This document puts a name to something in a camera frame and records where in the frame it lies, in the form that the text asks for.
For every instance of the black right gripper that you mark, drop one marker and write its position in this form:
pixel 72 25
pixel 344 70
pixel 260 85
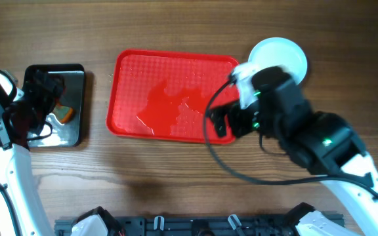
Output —
pixel 230 111

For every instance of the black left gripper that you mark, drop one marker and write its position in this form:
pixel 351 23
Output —
pixel 49 98

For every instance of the orange green sponge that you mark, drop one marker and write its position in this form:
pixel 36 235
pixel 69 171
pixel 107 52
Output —
pixel 62 113

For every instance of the white plate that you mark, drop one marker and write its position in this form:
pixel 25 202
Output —
pixel 279 51

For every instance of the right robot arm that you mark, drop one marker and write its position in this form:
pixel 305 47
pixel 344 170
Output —
pixel 272 104

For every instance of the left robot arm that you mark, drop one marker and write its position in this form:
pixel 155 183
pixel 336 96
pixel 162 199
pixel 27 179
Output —
pixel 21 210

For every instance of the red plastic tray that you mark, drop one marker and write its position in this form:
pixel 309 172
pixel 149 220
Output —
pixel 162 95

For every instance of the black water basin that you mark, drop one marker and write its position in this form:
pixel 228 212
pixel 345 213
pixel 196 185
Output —
pixel 59 134

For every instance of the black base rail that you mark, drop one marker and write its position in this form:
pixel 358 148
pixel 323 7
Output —
pixel 261 225

